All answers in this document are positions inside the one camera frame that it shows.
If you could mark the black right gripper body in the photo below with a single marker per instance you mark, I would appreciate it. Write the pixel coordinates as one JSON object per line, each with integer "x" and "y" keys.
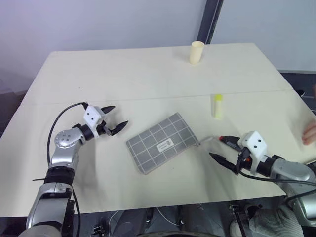
{"x": 243, "y": 159}

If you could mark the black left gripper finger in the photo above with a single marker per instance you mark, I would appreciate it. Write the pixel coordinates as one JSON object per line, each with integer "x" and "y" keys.
{"x": 108, "y": 109}
{"x": 119, "y": 128}

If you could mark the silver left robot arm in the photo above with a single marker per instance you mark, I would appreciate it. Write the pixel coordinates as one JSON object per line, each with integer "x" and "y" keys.
{"x": 61, "y": 153}

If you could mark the grey checkered pouch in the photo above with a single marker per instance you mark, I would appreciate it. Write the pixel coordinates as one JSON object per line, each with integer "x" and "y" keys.
{"x": 158, "y": 140}

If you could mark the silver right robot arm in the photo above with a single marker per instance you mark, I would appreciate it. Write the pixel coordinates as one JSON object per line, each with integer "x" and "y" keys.
{"x": 291, "y": 170}

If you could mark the cream paper cup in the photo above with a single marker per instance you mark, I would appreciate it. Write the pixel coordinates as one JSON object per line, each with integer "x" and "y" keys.
{"x": 196, "y": 53}

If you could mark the bystander bare hand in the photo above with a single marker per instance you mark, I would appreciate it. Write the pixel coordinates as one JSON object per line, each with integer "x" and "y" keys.
{"x": 310, "y": 135}

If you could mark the black zip tie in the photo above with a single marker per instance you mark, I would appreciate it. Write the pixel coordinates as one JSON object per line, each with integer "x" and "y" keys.
{"x": 39, "y": 179}

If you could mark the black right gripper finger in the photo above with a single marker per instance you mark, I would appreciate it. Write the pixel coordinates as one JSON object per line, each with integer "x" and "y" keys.
{"x": 223, "y": 160}
{"x": 230, "y": 141}

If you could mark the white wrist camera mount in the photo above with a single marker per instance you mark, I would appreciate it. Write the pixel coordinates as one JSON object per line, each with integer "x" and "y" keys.
{"x": 91, "y": 116}
{"x": 254, "y": 143}

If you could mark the grey pen with red tip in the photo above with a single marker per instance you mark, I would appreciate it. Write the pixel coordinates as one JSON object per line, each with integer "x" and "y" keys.
{"x": 207, "y": 140}

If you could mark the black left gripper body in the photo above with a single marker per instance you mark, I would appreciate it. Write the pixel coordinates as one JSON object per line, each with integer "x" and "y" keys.
{"x": 103, "y": 128}

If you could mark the black background pole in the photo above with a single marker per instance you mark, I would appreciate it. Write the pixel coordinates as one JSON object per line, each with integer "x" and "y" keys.
{"x": 212, "y": 22}

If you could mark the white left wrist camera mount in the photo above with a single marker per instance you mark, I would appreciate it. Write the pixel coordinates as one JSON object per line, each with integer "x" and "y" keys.
{"x": 91, "y": 116}

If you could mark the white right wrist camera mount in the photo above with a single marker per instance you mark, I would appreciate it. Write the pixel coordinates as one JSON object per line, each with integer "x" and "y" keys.
{"x": 254, "y": 143}

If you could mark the yellow-green highlighter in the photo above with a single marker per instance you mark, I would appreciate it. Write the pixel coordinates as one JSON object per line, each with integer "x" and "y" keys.
{"x": 217, "y": 108}

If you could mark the black bracket under table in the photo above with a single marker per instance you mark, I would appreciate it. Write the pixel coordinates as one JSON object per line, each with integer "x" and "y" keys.
{"x": 238, "y": 217}

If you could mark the grey knitted cloth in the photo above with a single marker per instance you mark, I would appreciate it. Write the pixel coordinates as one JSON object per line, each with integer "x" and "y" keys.
{"x": 271, "y": 222}

